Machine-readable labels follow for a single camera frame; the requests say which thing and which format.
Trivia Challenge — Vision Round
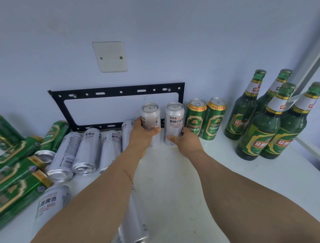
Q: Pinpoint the person's right hand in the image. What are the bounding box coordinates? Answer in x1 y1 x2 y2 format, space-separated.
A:
166 127 205 159

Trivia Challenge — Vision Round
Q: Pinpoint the person's left hand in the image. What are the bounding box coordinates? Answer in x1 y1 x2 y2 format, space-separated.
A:
127 116 162 160

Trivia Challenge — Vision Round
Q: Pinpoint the silver white-label beer can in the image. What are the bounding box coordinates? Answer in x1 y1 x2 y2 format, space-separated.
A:
31 185 73 240
121 119 137 152
140 102 162 148
111 185 150 243
164 102 185 147
99 130 123 175

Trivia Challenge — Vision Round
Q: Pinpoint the white metal shelf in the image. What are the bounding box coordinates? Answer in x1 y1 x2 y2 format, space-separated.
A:
0 35 320 243

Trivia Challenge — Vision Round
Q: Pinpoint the pile of silver beer cans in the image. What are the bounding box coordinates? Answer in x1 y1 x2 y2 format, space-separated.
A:
46 128 103 183

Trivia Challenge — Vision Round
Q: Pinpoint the cluster of green beer cans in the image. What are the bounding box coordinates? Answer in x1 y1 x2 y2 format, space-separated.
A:
0 114 71 231

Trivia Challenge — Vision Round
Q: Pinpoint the person's left forearm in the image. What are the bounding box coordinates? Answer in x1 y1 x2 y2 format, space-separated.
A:
31 148 150 243

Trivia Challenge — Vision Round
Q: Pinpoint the person's right forearm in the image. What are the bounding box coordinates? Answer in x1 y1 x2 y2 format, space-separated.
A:
186 150 320 243

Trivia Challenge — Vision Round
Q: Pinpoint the black metal wall bracket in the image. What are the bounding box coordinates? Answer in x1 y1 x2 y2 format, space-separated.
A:
47 82 185 133

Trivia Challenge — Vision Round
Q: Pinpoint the white blank wall plate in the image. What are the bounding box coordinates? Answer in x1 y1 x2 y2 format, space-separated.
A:
92 41 128 73

